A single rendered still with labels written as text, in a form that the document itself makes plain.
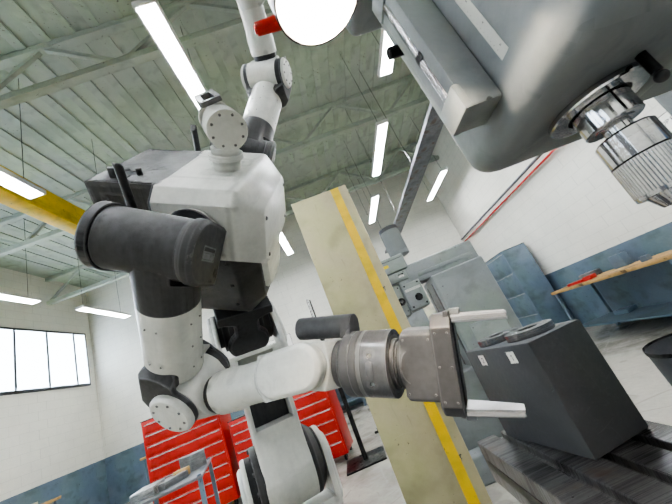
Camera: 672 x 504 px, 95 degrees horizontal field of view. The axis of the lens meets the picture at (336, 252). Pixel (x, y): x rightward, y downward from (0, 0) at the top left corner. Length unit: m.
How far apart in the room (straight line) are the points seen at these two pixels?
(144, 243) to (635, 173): 0.52
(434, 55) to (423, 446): 1.92
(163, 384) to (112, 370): 11.03
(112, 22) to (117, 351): 8.62
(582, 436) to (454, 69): 0.57
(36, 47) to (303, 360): 5.90
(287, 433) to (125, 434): 10.63
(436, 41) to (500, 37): 0.07
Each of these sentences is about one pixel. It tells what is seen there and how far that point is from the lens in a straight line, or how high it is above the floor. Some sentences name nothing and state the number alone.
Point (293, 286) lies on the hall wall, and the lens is 9.64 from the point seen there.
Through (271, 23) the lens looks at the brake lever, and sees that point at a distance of 0.62.
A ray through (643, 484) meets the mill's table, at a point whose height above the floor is 0.90.
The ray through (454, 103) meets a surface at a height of 1.36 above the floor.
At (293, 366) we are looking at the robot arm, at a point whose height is 1.20.
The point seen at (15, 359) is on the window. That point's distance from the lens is 10.30.
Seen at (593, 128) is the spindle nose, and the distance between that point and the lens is 0.39.
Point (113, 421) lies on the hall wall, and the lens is 11.53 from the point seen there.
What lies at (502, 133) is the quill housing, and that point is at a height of 1.32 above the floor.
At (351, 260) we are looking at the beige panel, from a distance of 2.06.
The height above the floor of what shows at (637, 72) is 1.30.
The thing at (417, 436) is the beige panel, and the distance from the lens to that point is 2.04.
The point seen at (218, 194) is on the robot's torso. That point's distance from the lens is 0.54.
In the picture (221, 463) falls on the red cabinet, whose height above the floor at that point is 0.55.
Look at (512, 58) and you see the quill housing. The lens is 0.34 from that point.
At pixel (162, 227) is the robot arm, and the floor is 1.41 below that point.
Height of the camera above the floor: 1.18
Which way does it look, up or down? 18 degrees up
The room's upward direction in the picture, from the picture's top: 23 degrees counter-clockwise
